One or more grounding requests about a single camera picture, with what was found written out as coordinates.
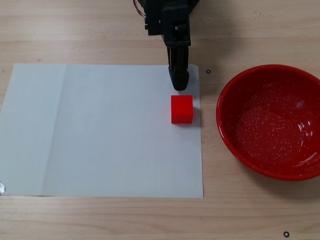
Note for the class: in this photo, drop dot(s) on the grey tape piece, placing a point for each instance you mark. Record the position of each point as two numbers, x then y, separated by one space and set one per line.
2 188

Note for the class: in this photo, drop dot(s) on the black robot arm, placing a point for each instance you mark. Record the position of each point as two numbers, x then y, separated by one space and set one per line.
153 17

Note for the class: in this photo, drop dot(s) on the red speckled bowl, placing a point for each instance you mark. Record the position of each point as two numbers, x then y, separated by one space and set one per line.
270 135

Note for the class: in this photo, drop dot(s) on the white paper sheet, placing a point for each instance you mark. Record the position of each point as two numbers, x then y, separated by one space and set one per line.
100 130

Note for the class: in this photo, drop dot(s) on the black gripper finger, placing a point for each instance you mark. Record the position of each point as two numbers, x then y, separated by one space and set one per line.
181 77
169 60

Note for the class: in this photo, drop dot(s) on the red cube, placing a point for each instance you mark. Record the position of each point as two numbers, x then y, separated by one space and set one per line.
181 110

